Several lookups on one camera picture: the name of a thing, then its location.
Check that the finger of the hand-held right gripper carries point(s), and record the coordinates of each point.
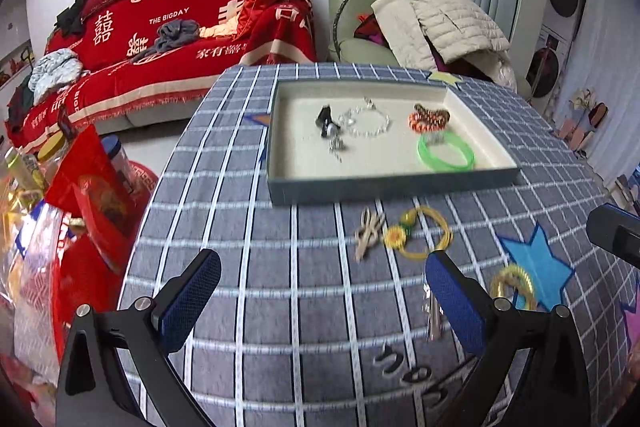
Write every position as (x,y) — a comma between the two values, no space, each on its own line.
(625,213)
(607,232)

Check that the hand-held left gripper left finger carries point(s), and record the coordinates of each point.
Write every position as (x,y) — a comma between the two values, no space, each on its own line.
(192,292)

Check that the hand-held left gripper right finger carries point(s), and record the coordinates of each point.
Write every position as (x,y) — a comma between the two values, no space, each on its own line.
(455,302)

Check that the green plastic bangle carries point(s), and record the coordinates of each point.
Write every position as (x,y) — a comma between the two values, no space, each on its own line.
(432,159)

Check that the grey shallow cardboard box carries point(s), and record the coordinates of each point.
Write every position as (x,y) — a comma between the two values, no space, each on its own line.
(300,147)

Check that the silver pendant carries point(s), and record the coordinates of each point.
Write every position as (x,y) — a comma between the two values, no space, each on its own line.
(337,147)

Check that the black hair clip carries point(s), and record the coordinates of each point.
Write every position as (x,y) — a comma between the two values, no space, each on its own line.
(325,119)

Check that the silver metal hairpin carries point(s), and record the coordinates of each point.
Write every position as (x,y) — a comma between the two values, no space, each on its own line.
(434,307)

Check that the beige hair clip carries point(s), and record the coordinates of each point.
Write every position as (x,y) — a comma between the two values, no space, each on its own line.
(369,234)

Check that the red patterned round rug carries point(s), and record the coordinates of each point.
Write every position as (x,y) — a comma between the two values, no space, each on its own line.
(144,179)

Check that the red gift bag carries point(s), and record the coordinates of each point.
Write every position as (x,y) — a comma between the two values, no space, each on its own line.
(95,197)

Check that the blue lid jar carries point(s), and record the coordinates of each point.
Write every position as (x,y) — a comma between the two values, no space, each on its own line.
(117,159)

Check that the clear plastic bag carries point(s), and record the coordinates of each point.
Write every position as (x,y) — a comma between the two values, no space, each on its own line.
(35,297)

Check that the white washing machine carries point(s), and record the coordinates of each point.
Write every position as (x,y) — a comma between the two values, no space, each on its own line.
(545,64)

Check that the white down coat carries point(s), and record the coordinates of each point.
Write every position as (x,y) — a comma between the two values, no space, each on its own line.
(505,69)

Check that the yellow lid jar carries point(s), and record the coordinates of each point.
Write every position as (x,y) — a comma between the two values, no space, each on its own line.
(52,149)

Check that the yellow green bottle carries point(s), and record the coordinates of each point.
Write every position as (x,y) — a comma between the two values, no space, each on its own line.
(22,169)

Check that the beige quilted jacket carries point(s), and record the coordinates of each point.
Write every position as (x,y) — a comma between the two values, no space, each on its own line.
(460,24)

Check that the grey garment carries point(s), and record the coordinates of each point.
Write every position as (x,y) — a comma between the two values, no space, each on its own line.
(175,32)

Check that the pale blue white garment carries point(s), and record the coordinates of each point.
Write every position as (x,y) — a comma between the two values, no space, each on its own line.
(52,72)

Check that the cream cloth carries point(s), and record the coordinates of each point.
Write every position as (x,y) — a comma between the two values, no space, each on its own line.
(397,27)

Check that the red purple clothing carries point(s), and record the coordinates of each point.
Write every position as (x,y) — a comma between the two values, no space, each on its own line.
(370,32)

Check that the red sofa with cover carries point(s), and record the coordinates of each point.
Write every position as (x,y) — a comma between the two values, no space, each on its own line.
(200,7)

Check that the black clothing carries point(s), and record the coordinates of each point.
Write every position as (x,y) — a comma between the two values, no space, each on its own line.
(72,12)

